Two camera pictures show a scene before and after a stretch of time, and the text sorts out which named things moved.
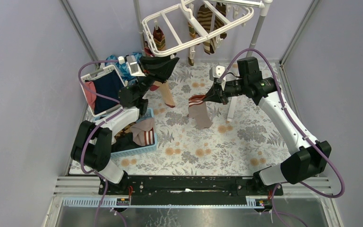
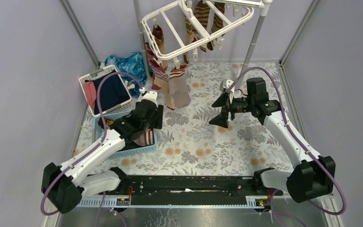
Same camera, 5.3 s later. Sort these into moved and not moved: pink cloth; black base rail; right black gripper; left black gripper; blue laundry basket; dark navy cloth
Moved: right black gripper; left black gripper
Not moved: blue laundry basket; black base rail; pink cloth; dark navy cloth
